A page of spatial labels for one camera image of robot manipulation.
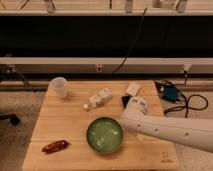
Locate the black floor cable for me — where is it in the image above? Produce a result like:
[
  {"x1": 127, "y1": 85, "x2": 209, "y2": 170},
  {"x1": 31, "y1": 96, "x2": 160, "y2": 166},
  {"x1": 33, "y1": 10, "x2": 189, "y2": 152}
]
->
[{"x1": 154, "y1": 79, "x2": 210, "y2": 119}]

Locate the blue power box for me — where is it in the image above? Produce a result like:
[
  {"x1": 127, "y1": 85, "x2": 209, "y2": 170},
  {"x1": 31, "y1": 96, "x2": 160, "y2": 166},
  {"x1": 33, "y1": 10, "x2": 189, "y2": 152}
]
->
[{"x1": 162, "y1": 86, "x2": 179, "y2": 102}]

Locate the white plastic bottle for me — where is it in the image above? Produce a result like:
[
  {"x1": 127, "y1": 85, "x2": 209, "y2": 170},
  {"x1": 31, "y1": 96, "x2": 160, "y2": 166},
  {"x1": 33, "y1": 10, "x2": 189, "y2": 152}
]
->
[{"x1": 83, "y1": 88, "x2": 112, "y2": 111}]

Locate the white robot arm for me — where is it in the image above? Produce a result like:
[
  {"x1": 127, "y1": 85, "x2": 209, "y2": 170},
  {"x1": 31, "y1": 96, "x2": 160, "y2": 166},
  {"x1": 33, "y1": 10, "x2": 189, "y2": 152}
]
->
[{"x1": 120, "y1": 96, "x2": 213, "y2": 153}]

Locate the green ceramic bowl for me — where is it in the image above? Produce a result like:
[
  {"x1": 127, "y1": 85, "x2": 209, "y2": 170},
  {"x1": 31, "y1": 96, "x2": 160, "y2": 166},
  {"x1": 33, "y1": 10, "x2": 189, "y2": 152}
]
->
[{"x1": 86, "y1": 117, "x2": 123, "y2": 154}]

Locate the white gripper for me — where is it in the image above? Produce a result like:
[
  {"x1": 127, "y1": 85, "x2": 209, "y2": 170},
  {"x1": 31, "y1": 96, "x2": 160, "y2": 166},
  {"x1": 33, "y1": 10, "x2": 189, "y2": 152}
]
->
[{"x1": 119, "y1": 116, "x2": 138, "y2": 136}]

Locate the translucent plastic cup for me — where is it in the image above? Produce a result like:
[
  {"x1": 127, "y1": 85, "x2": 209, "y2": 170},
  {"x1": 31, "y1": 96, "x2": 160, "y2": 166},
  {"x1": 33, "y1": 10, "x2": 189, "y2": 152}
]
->
[{"x1": 49, "y1": 77, "x2": 68, "y2": 98}]

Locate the black hanging cable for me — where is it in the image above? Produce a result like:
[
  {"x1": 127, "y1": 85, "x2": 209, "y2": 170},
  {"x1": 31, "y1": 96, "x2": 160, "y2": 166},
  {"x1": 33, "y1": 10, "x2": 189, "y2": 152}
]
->
[{"x1": 111, "y1": 7, "x2": 148, "y2": 74}]

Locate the grey metal rail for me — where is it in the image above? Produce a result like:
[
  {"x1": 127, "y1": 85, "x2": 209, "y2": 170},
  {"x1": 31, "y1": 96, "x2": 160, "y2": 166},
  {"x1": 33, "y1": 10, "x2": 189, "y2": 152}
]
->
[{"x1": 0, "y1": 57, "x2": 213, "y2": 74}]

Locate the black chair base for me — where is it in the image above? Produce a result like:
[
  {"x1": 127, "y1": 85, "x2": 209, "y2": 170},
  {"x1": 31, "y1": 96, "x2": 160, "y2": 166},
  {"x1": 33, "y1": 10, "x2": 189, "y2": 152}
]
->
[{"x1": 0, "y1": 114, "x2": 20, "y2": 125}]

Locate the white sponge block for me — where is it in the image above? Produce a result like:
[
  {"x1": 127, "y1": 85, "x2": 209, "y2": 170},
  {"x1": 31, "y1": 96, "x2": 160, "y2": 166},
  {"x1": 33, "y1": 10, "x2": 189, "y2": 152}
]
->
[{"x1": 126, "y1": 82, "x2": 141, "y2": 96}]

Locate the black smartphone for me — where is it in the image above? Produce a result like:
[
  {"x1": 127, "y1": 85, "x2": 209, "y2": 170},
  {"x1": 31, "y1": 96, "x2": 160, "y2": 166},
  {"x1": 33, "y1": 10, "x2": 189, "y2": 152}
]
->
[{"x1": 121, "y1": 96, "x2": 131, "y2": 108}]

